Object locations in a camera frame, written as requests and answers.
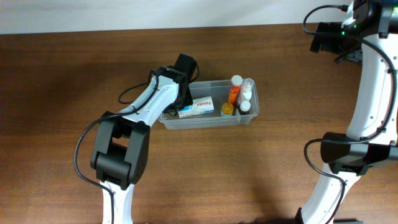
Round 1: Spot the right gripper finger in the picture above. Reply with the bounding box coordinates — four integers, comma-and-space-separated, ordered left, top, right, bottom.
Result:
310, 22, 326, 53
334, 48, 363, 65

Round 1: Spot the white green medicine box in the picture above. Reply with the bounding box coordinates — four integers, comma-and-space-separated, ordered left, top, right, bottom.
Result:
178, 96, 215, 118

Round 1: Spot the small jar gold lid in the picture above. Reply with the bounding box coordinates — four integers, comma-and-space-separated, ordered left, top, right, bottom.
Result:
220, 102, 234, 116

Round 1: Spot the orange tube white cap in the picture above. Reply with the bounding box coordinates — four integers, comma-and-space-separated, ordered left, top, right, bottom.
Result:
228, 75, 243, 105

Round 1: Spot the dark bottle white cap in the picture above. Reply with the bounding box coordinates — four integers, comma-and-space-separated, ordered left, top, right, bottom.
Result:
235, 100, 251, 121

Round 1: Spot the white spray bottle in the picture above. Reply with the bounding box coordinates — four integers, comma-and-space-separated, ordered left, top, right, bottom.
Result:
237, 78, 254, 105

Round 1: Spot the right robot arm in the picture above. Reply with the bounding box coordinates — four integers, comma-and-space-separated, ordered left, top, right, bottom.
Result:
294, 0, 397, 223

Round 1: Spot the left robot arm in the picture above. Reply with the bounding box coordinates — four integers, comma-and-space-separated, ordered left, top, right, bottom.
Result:
90, 54, 199, 223

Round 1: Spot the clear plastic container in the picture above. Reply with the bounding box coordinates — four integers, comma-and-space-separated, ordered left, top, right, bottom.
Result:
159, 78, 260, 129

